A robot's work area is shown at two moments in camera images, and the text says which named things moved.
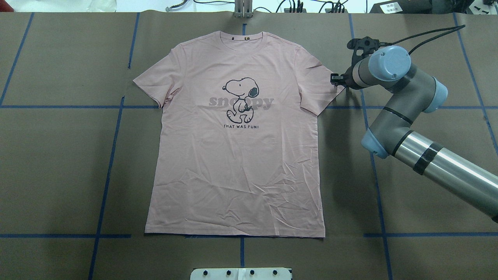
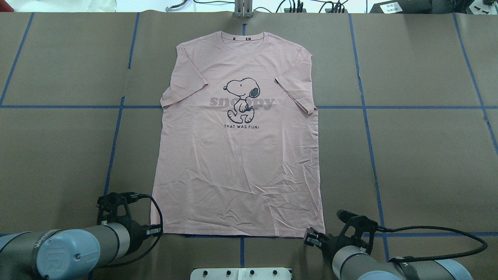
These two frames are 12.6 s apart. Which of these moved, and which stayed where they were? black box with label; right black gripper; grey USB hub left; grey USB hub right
Moved: right black gripper
Stayed: black box with label; grey USB hub left; grey USB hub right
